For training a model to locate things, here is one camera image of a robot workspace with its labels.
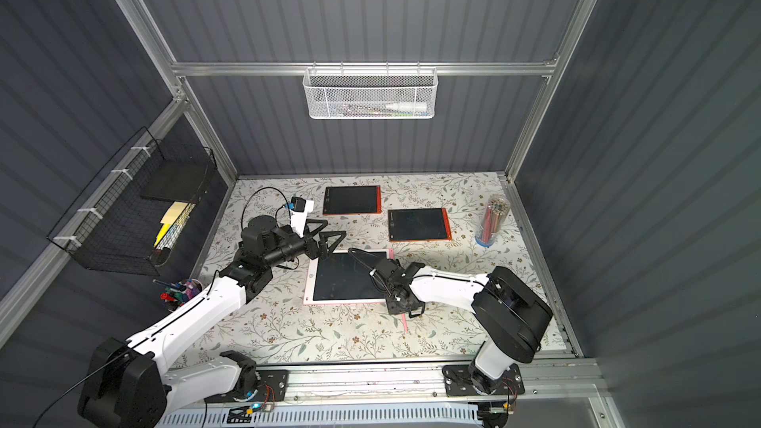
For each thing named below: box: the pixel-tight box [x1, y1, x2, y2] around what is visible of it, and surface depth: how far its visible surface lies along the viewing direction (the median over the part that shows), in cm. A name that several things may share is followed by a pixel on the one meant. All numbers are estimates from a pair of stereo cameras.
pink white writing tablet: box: [303, 247, 395, 306], surface depth 93 cm
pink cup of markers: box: [152, 278, 204, 313], surface depth 78 cm
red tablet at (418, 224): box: [387, 208, 453, 242], surface depth 108 cm
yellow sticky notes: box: [153, 201, 189, 248], surface depth 75 cm
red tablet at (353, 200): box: [323, 185, 383, 215], surface depth 118 cm
